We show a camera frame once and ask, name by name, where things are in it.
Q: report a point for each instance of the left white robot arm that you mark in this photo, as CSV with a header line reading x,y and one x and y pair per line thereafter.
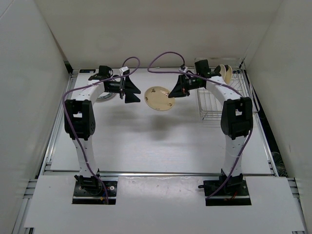
x,y
80,124

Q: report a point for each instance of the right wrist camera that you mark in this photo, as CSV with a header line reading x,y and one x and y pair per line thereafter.
x,y
183,68

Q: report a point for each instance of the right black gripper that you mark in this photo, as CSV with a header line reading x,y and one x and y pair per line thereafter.
x,y
180,89

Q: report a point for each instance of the aluminium front rail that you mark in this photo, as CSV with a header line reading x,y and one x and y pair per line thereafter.
x,y
72,173

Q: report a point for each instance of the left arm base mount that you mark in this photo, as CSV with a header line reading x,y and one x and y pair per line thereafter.
x,y
107,190

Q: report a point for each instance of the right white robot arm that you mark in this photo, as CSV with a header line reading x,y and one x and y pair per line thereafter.
x,y
236,118

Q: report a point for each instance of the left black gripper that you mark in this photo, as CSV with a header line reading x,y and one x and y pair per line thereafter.
x,y
130,89

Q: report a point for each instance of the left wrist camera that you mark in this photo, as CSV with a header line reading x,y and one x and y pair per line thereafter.
x,y
124,71

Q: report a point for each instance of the cream floral plate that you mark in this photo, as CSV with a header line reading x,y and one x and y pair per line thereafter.
x,y
228,74
223,70
157,98

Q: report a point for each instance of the wire dish rack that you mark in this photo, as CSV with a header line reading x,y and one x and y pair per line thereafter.
x,y
211,99

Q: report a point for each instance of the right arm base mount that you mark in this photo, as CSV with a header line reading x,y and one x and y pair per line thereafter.
x,y
233,193

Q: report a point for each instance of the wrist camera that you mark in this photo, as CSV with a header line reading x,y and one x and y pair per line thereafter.
x,y
183,68
124,71

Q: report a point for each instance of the blue rimmed white plate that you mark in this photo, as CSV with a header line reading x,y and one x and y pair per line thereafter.
x,y
105,97

